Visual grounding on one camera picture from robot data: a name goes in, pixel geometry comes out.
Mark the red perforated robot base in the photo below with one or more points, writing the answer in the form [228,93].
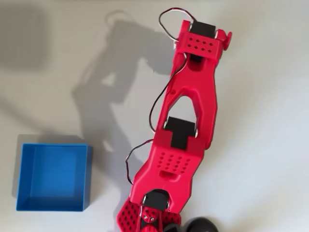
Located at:
[128,217]

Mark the blue plastic box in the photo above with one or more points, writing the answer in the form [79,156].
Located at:
[55,174]

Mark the red robot arm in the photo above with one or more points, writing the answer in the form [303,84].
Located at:
[188,96]

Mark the black round object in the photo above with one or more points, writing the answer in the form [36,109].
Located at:
[201,226]

